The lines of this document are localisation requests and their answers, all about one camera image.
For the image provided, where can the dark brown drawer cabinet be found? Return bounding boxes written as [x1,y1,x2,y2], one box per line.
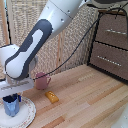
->
[86,9,128,82]

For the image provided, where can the bright blue vase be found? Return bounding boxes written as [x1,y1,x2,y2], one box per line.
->
[2,94,21,117]

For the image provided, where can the yellow rectangular block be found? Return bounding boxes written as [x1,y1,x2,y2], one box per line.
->
[44,90,60,104]

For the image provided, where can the white patterned plate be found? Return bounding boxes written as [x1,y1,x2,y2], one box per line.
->
[0,96,37,128]

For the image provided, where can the woven wicker screen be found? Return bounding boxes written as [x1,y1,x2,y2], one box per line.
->
[0,0,100,81]

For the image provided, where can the pink mug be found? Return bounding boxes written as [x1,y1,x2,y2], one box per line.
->
[34,71,52,91]

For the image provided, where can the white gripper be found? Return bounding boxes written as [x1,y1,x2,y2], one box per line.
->
[0,77,35,104]

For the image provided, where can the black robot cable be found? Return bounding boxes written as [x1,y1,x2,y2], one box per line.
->
[34,6,128,81]

